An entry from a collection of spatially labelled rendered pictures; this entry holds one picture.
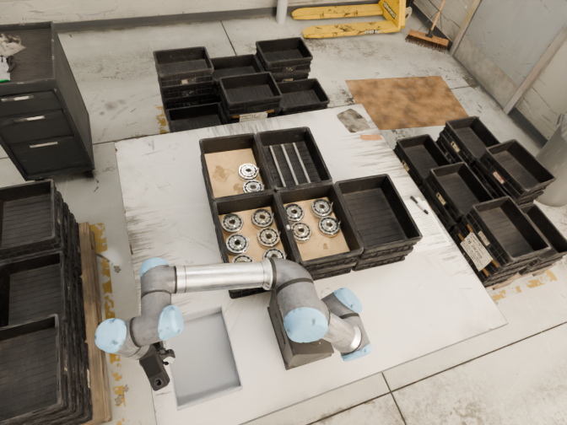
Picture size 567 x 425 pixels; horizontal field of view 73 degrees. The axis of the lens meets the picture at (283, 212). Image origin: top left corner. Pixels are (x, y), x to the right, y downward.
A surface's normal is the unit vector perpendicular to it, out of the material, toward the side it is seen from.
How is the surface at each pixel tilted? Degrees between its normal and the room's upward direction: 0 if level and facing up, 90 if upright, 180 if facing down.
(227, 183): 0
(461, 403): 0
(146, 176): 0
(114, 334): 16
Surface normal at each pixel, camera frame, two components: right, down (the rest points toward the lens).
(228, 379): 0.14, -0.58
